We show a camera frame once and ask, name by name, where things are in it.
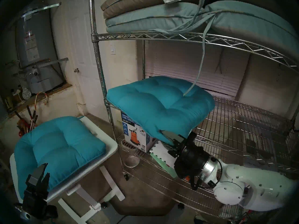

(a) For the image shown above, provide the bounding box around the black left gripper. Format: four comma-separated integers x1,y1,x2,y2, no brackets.
14,163,58,220

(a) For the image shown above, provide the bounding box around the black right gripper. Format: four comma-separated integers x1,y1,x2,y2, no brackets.
160,130,210,190

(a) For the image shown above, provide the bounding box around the teal tufted seat cushion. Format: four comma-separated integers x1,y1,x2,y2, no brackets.
14,116,107,199
106,76,215,146

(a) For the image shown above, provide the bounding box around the pale blue tie cushion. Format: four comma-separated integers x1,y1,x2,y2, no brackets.
105,1,299,97

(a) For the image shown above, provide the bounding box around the tan flat cushion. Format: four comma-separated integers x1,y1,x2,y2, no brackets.
101,0,206,18

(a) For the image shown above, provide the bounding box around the white zigzag-edged paper sheet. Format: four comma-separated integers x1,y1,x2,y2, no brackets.
149,142,178,169

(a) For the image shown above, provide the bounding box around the utility pump cardboard box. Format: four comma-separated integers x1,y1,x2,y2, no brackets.
121,112,157,153

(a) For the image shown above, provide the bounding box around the clear glass bowl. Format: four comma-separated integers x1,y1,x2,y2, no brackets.
123,154,140,168

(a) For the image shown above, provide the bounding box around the white folding table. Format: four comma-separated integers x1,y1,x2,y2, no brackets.
10,116,125,224

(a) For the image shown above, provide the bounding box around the crumpled aluminium foil ball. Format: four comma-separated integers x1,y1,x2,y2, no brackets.
21,87,32,100

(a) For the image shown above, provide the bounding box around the grey water heater tank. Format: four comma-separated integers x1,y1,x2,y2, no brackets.
15,7,63,94

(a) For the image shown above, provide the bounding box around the white panel door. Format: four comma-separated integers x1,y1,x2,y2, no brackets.
53,0,105,116

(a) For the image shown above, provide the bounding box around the black handled screwdriver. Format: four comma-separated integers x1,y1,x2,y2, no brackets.
29,110,38,132

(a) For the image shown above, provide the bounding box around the red yellow striped cable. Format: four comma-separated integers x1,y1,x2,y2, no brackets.
35,92,48,107

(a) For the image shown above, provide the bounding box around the chrome wire shelf rack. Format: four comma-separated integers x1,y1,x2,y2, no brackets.
88,0,299,221

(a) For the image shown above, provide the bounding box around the metal heater strap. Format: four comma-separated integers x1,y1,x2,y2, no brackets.
14,57,69,74
21,2,61,17

